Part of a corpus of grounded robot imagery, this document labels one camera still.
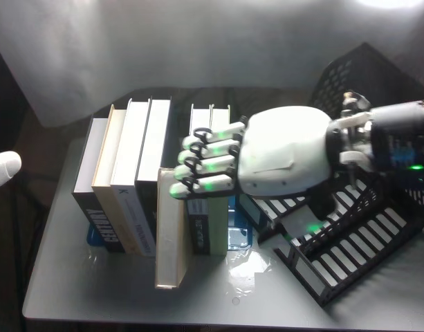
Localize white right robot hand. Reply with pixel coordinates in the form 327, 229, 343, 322
168, 105, 339, 243

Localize beige paperback book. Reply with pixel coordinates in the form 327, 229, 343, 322
154, 167, 188, 290

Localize blue metal bookend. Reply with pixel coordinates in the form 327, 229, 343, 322
228, 193, 259, 250
85, 223, 107, 247

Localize pale green book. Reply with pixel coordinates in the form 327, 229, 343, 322
207, 103, 232, 257

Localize black mesh file basket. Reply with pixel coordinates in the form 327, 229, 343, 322
237, 41, 424, 308

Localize dark book grey lettering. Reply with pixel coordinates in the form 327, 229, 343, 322
185, 103, 212, 255

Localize clear plastic wrap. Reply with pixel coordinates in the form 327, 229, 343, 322
225, 248, 278, 305

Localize black plain-spined book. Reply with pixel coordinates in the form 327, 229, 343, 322
135, 96, 173, 257

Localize white backdrop cloth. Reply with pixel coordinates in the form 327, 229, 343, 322
0, 0, 424, 131

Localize white book marked K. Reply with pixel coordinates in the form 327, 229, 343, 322
110, 98, 156, 257

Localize cream-spined book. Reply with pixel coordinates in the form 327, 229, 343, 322
91, 103, 136, 254

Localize black Century book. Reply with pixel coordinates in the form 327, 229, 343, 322
72, 117, 126, 253

